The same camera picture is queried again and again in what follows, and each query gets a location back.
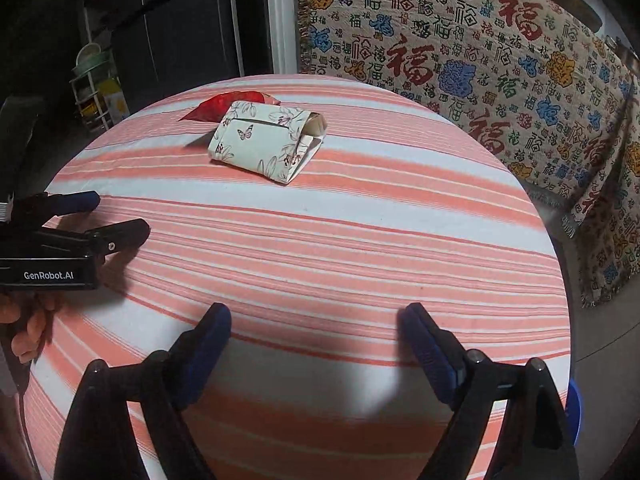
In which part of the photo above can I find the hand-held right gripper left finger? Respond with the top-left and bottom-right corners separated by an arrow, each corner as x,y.
52,302 -> 233,480

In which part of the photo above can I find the blue bin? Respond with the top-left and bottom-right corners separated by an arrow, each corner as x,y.
565,380 -> 585,453

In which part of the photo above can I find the yellow cardboard box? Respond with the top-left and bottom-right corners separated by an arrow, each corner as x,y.
100,77 -> 132,126

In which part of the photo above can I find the person's left hand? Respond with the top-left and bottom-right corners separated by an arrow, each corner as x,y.
0,290 -> 66,366

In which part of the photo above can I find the red cloth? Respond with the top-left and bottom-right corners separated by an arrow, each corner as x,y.
179,91 -> 282,123

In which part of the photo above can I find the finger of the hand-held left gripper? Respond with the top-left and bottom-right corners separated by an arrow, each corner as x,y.
42,218 -> 151,267
10,191 -> 101,222

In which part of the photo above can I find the dark grey refrigerator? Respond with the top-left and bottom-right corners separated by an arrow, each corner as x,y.
85,0 -> 273,116

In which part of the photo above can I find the printed blanket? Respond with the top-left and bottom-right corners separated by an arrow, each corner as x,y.
565,95 -> 640,308
292,0 -> 636,211

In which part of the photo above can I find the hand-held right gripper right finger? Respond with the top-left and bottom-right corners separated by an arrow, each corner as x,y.
397,302 -> 581,480

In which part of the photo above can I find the striped pink white tablecloth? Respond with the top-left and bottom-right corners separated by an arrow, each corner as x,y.
22,74 -> 573,480

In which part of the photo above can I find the white storage rack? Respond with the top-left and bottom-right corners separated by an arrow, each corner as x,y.
70,42 -> 132,133

